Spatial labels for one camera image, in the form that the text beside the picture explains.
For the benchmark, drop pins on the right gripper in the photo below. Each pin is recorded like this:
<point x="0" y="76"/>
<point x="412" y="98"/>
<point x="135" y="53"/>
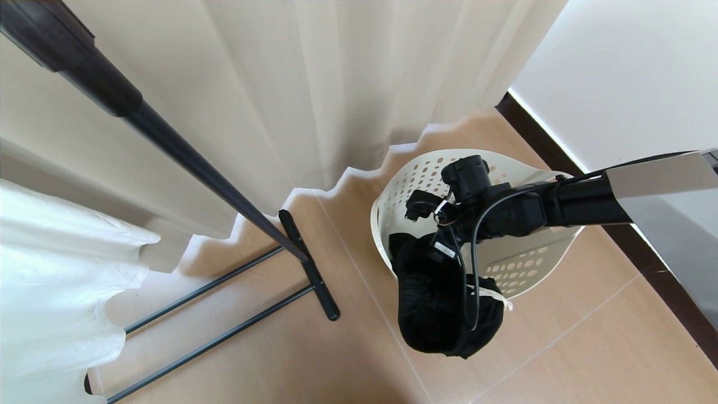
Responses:
<point x="454" y="235"/>

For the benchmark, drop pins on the black shorts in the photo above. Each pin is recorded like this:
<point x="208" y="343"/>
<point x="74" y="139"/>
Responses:
<point x="432" y="303"/>

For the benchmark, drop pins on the white printed t-shirt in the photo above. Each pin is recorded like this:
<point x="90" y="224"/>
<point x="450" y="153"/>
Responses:
<point x="56" y="280"/>

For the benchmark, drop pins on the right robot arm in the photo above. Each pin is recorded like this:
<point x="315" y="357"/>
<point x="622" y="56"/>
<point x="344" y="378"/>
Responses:
<point x="583" y="202"/>

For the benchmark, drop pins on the white laundry basket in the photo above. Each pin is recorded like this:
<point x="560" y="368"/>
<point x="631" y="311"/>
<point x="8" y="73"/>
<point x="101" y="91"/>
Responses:
<point x="521" y="269"/>

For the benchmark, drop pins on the black clothes rack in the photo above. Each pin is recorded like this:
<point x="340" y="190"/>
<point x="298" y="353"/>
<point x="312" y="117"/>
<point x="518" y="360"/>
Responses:
<point x="112" y="92"/>

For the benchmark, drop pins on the beige curtain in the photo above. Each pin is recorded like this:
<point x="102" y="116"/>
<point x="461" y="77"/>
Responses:
<point x="280" y="84"/>

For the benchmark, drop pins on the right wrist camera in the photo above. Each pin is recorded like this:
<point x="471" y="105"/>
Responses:
<point x="420" y="205"/>

